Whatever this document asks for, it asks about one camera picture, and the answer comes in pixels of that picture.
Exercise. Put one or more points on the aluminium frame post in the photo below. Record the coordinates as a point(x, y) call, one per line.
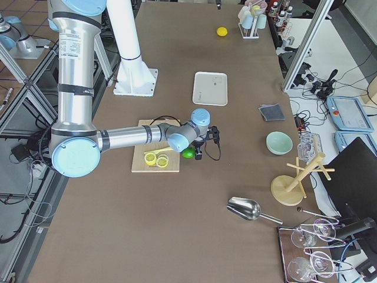
point(318, 18)

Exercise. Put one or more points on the yellow lemon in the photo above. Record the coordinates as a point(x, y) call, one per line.
point(221, 31)

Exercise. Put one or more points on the light blue cup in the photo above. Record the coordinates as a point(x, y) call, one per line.
point(247, 21)

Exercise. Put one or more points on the cream rabbit tray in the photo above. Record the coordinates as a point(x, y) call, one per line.
point(210, 89)

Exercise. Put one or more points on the mint green bowl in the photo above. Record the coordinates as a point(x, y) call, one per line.
point(278, 143)

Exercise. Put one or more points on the pink cup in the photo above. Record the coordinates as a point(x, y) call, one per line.
point(261, 3)

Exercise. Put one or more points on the green lime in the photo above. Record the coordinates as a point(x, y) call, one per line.
point(188, 153)

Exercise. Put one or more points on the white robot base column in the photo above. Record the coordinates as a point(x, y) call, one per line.
point(134, 78)

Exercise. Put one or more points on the mint green cup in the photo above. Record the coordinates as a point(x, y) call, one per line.
point(261, 21)

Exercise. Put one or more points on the white cup rack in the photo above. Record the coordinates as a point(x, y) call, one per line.
point(248, 34)

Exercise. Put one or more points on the black monitor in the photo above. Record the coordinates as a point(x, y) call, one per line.
point(352, 187)

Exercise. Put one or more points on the blue teach pendant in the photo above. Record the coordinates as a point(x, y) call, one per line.
point(344, 138)
point(347, 114)

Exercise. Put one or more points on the metal scoop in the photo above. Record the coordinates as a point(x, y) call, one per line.
point(248, 209)

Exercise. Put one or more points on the lemon slice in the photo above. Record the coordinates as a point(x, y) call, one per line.
point(165, 155)
point(150, 158)
point(161, 162)

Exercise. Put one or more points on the wooden mug tree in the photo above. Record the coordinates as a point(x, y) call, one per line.
point(289, 190)

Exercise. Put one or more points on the wine glass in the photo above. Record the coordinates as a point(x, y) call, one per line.
point(300, 269)
point(322, 264)
point(303, 239)
point(325, 230)

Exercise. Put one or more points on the yellow plastic knife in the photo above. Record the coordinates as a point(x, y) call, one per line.
point(156, 151)

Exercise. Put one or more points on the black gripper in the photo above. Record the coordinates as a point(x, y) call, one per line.
point(198, 144)

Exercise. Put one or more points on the grey folded cloth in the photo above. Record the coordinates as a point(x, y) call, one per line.
point(271, 112)

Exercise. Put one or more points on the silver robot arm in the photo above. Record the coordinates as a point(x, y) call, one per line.
point(76, 144)
point(17, 40)

